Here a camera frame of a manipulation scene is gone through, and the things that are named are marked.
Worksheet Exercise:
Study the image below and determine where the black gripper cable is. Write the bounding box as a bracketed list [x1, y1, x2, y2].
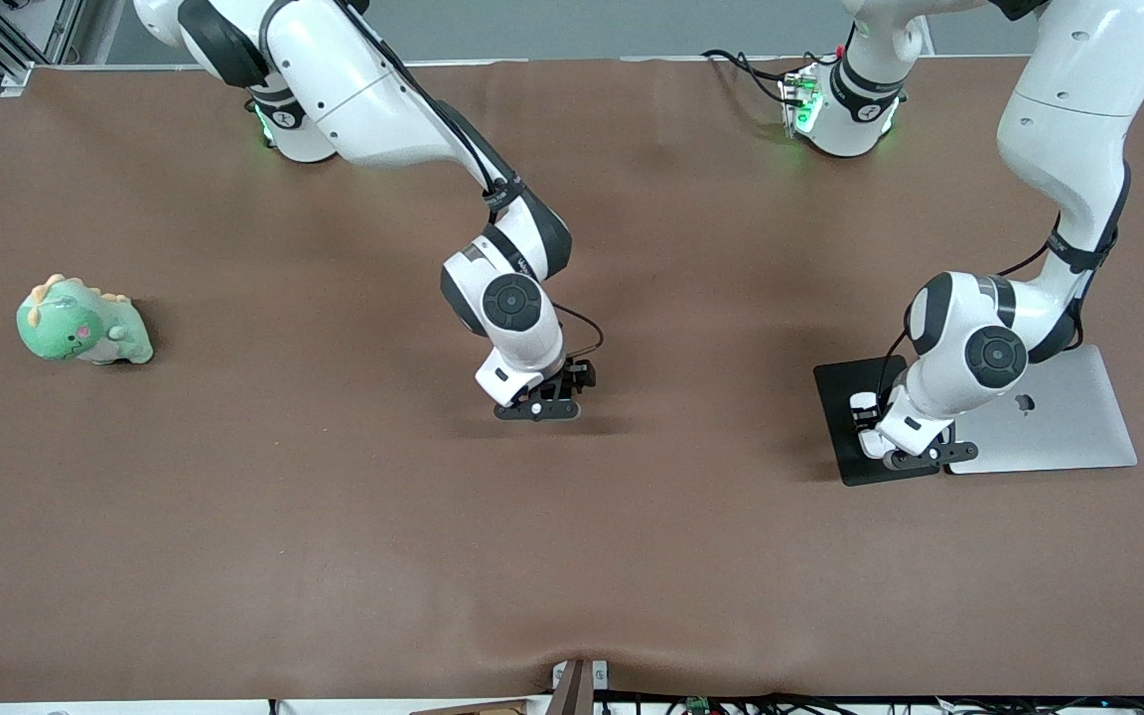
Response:
[552, 303, 606, 363]
[878, 228, 1119, 398]

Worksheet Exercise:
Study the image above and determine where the brown table cover mat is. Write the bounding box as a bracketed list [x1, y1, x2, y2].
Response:
[0, 55, 1144, 704]

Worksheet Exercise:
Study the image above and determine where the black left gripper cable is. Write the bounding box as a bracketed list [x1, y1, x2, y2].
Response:
[878, 228, 1119, 398]

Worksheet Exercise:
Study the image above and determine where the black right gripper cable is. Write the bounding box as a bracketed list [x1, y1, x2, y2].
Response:
[552, 303, 606, 363]

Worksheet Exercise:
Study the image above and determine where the silver closed laptop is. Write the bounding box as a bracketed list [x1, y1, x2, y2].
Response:
[947, 345, 1138, 476]

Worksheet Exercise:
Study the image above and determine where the green dinosaur plush toy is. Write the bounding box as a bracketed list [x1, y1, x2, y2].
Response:
[16, 274, 154, 366]

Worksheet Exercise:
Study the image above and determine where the black left arm base cable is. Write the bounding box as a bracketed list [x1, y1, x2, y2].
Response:
[701, 48, 793, 105]

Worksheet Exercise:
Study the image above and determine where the black mouse pad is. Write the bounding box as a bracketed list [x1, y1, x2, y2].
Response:
[813, 356, 945, 488]

